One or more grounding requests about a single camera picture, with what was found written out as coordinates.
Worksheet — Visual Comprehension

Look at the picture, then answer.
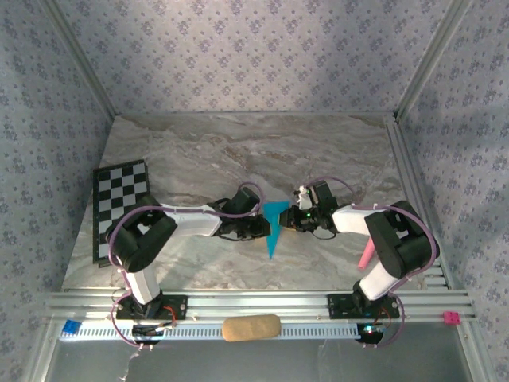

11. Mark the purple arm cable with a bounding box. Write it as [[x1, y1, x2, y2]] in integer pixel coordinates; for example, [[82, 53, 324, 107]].
[[107, 181, 266, 352], [301, 176, 438, 351]]

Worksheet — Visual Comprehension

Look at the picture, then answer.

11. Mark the aluminium frame leg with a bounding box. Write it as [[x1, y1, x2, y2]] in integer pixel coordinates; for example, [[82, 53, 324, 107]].
[[457, 321, 492, 382], [21, 322, 60, 382]]

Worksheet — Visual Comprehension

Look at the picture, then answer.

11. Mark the black and white chessboard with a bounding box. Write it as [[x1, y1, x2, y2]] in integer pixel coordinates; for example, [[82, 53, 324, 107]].
[[91, 158, 160, 268]]

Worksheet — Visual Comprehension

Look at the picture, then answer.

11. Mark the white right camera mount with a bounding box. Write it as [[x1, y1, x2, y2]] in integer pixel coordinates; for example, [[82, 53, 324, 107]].
[[293, 186, 313, 211]]

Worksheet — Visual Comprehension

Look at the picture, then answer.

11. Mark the tan oval sponge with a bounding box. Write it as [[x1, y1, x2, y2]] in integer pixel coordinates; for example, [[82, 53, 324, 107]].
[[221, 314, 282, 342]]

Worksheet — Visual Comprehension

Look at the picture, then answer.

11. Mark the long aluminium mounting rail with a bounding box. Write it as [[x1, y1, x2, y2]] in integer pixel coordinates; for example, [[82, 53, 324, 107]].
[[39, 289, 478, 324]]

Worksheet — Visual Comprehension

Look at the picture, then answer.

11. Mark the pink marker pen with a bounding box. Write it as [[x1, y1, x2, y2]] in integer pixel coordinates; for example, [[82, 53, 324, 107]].
[[357, 238, 375, 271]]

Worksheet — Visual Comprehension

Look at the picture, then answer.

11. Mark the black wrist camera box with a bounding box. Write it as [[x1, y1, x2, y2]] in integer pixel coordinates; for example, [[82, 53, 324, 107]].
[[222, 186, 262, 218], [305, 180, 339, 210]]

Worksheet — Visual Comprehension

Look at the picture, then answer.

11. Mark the circuit board with coloured wires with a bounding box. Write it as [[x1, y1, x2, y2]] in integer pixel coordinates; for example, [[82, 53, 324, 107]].
[[131, 324, 176, 345]]

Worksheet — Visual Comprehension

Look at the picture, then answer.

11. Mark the aluminium side rail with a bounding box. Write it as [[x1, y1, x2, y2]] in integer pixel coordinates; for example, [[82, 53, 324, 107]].
[[383, 115, 454, 291]]

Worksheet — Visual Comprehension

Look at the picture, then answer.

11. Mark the white slotted cable duct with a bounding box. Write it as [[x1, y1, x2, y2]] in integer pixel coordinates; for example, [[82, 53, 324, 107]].
[[59, 321, 361, 342]]

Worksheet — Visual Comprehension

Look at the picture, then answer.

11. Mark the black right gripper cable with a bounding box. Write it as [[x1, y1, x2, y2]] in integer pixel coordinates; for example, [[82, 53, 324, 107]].
[[309, 226, 339, 240]]

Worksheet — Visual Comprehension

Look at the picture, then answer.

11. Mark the grey metal sheet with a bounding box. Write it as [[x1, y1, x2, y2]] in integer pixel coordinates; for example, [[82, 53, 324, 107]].
[[43, 337, 476, 382]]

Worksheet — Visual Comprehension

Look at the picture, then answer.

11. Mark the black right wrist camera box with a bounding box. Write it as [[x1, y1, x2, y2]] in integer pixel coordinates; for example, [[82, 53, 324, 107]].
[[305, 180, 339, 210]]

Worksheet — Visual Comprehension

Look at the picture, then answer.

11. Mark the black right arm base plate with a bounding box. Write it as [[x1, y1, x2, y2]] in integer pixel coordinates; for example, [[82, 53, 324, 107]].
[[326, 293, 401, 320]]

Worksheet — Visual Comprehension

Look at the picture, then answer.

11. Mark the circuit board with green light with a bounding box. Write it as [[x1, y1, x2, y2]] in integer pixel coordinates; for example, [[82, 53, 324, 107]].
[[356, 322, 386, 345]]

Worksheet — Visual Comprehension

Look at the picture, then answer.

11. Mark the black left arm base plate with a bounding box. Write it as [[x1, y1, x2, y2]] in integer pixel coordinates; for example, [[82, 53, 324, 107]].
[[115, 294, 188, 322]]

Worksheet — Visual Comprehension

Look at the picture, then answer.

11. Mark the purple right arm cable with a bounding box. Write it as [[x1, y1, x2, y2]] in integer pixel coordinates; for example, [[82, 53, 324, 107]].
[[301, 176, 438, 351]]

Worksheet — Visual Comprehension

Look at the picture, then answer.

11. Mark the thin red wire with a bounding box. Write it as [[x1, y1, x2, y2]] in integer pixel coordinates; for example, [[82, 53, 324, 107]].
[[161, 305, 179, 330], [373, 306, 393, 331]]

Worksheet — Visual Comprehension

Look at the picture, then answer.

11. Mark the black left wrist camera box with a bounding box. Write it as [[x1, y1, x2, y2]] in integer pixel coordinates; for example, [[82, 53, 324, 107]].
[[222, 186, 262, 218]]

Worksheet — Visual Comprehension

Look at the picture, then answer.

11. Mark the blue paper sheet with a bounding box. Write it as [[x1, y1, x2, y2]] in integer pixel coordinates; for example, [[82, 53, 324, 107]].
[[262, 201, 290, 260]]

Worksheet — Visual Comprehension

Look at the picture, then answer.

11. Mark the aluminium corner post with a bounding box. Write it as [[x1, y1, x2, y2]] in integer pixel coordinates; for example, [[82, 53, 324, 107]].
[[393, 0, 474, 120], [39, 0, 120, 119]]

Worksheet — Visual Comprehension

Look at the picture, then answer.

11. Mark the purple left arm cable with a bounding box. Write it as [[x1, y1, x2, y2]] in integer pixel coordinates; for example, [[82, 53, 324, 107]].
[[107, 181, 266, 352]]

